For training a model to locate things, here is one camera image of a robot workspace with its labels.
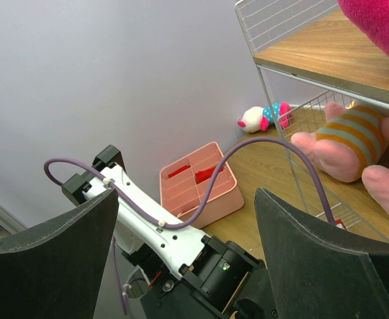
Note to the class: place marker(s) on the white panda plush with glasses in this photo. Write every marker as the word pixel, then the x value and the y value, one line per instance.
pixel 371 17

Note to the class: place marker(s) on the pink divided tray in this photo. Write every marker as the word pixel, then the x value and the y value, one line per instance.
pixel 181 196

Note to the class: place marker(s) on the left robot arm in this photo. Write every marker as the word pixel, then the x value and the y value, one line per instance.
pixel 142 223

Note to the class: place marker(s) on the pink plush face down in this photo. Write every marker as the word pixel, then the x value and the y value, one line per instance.
pixel 351 140

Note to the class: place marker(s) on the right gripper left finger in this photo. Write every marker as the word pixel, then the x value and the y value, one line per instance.
pixel 54 269

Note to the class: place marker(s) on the white panda plush blue dress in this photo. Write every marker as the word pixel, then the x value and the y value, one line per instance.
pixel 260 119

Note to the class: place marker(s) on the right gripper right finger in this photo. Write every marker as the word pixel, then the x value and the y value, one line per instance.
pixel 318 270

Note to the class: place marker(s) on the red block in tray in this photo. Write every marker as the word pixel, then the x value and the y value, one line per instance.
pixel 182 171

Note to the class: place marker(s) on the red block under camera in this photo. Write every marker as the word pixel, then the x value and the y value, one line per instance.
pixel 204 175

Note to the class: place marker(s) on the white wire wooden shelf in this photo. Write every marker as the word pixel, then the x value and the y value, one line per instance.
pixel 313 42

